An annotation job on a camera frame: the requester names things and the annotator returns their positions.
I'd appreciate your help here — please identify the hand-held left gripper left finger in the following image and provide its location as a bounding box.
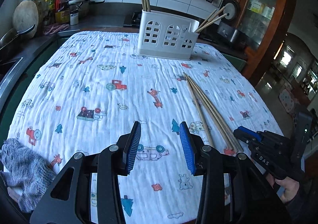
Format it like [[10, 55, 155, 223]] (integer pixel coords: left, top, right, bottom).
[[30, 121, 142, 224]]

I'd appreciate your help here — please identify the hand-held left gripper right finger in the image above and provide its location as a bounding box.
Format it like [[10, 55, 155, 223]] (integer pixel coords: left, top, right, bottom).
[[179, 122, 291, 224]]

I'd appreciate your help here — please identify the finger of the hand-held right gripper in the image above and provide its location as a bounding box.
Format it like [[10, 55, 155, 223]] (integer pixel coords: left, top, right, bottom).
[[233, 130, 254, 145], [237, 126, 262, 140]]

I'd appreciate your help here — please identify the pile of wooden chopsticks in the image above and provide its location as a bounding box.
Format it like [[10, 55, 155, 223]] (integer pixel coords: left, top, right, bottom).
[[183, 72, 244, 154]]

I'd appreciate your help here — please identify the white plastic utensil holder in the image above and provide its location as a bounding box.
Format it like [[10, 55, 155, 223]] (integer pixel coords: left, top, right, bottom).
[[137, 10, 199, 61]]

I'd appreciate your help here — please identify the person's right forearm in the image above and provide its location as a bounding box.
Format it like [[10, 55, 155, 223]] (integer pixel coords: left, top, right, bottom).
[[283, 189, 318, 224]]

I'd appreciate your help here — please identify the person's right hand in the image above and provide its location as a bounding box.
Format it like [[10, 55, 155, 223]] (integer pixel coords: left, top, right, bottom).
[[272, 175, 302, 206]]

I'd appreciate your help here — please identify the printed white table cloth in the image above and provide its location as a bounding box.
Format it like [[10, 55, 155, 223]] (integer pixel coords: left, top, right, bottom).
[[5, 30, 285, 224]]

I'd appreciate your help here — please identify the green base cabinet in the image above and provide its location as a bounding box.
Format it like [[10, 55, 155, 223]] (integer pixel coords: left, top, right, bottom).
[[221, 52, 247, 73]]

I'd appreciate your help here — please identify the black rice cooker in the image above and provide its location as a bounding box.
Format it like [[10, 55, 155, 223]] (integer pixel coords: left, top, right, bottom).
[[216, 0, 246, 48]]

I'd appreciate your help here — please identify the grey knitted cloth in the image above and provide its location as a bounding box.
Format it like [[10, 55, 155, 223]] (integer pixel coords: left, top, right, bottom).
[[0, 138, 56, 213]]

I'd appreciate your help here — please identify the wooden glass-door cabinet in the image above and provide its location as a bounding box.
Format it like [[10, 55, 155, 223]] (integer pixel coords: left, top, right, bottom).
[[234, 0, 299, 88]]

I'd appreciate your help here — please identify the black gas stove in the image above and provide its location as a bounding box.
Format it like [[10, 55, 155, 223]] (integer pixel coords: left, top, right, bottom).
[[123, 11, 142, 27]]

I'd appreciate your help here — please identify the pink cloth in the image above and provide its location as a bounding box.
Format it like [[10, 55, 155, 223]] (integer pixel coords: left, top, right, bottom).
[[43, 23, 69, 35]]

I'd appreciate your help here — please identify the small white jar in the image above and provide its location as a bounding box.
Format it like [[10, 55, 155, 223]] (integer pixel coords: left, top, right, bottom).
[[70, 10, 79, 26]]

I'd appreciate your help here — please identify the steel pot with lid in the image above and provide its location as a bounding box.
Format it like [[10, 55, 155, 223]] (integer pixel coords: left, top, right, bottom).
[[68, 0, 105, 19]]

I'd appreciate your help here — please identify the large cooking oil bottle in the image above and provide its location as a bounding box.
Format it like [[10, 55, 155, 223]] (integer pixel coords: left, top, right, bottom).
[[55, 0, 70, 24]]

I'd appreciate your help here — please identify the black frying pan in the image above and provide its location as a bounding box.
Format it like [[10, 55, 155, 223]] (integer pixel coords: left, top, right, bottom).
[[0, 24, 36, 59]]

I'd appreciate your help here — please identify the dark sauce bottle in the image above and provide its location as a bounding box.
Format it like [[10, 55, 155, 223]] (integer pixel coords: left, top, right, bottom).
[[44, 0, 50, 26]]

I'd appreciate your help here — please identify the green-capped sauce bottle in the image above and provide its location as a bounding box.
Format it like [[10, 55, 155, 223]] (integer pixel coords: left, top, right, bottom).
[[48, 0, 56, 19]]

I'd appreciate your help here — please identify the round wooden cutting board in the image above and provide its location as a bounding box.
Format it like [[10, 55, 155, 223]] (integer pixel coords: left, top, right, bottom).
[[12, 0, 44, 39]]

